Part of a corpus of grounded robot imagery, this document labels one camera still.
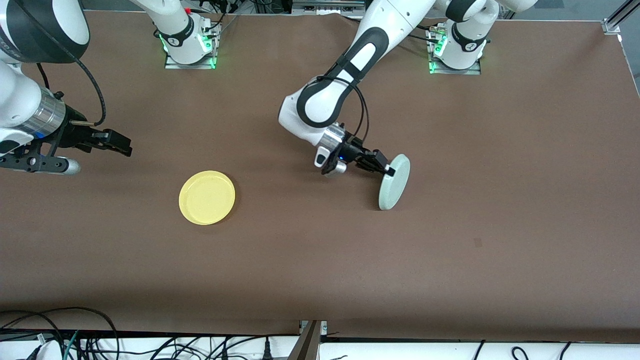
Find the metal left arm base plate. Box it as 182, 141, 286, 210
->
427, 26, 482, 76

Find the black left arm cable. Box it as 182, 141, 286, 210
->
316, 74, 371, 152

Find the yellow plate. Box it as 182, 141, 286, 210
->
178, 170, 236, 226

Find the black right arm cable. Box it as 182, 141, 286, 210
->
35, 30, 107, 128

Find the brown table cover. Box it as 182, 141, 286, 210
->
0, 10, 640, 344

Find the aluminium profile beam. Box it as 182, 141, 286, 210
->
287, 320, 329, 360

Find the pale green plate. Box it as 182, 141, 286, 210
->
378, 154, 411, 211

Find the green cable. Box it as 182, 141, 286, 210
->
62, 330, 81, 360

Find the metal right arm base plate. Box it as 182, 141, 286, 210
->
164, 21, 221, 70

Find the black cable on table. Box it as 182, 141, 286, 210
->
407, 22, 442, 45

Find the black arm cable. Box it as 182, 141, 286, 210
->
35, 30, 107, 128
316, 74, 371, 152

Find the aluminium frame post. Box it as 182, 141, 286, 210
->
602, 0, 640, 36

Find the metal rail with sockets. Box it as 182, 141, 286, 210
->
291, 0, 368, 16

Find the white cable shelf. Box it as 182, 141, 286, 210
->
0, 335, 640, 360

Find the long black looped cable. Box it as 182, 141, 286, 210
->
0, 306, 120, 360

